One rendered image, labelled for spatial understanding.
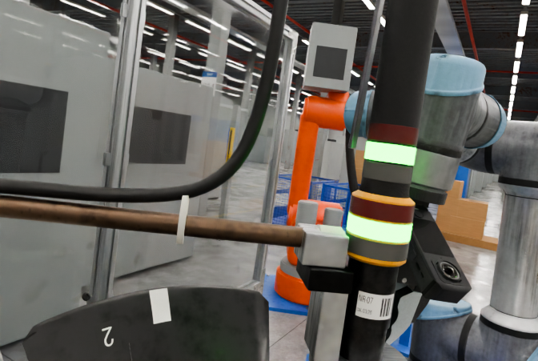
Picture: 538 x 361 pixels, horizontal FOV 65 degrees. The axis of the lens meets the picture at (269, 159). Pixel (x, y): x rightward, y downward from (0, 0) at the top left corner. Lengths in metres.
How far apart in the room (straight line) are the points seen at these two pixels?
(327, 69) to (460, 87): 3.74
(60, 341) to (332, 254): 0.25
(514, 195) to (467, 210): 8.57
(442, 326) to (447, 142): 0.61
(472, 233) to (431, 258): 9.11
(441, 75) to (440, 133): 0.06
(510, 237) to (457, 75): 0.53
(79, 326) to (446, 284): 0.34
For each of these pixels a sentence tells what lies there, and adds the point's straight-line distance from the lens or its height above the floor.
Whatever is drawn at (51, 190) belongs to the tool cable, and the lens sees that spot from 0.29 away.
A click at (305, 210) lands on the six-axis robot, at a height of 0.95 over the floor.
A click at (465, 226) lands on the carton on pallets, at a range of 9.57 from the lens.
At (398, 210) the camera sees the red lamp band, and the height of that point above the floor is 1.57.
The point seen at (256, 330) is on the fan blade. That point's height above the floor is 1.41.
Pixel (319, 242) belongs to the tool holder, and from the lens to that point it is 0.28.
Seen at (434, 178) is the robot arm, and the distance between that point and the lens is 0.51.
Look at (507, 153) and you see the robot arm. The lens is 0.96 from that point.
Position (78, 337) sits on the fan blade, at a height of 1.41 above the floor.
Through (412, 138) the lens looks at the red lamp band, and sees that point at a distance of 0.30.
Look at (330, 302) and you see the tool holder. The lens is 0.30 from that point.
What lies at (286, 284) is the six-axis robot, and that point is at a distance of 4.34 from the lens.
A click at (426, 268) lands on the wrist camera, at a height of 1.50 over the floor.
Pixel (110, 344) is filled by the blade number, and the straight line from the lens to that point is 0.43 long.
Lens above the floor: 1.61
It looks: 3 degrees down
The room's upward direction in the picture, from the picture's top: 8 degrees clockwise
